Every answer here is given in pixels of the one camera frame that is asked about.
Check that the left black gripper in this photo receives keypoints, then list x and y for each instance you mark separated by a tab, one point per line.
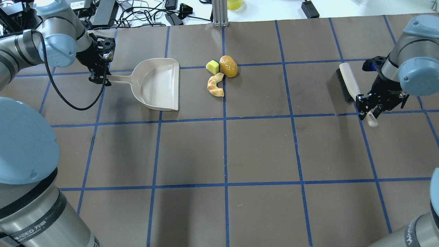
90	57

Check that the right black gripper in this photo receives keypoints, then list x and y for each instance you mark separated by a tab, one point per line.
384	89

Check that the beige hand brush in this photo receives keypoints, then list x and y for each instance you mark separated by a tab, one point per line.
350	90

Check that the croissant toy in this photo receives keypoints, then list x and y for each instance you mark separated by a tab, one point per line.
212	85

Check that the yellow green sponge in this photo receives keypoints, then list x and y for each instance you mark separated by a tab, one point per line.
213	67

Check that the brown potato toy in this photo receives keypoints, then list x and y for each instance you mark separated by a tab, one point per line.
228	66

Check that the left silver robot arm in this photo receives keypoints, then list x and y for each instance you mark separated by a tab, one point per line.
34	211

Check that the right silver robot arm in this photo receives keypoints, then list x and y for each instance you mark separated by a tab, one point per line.
410	69

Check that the black power adapter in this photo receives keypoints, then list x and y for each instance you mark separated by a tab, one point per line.
309	9

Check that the aluminium frame post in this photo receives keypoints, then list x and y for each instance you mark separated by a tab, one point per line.
219	11

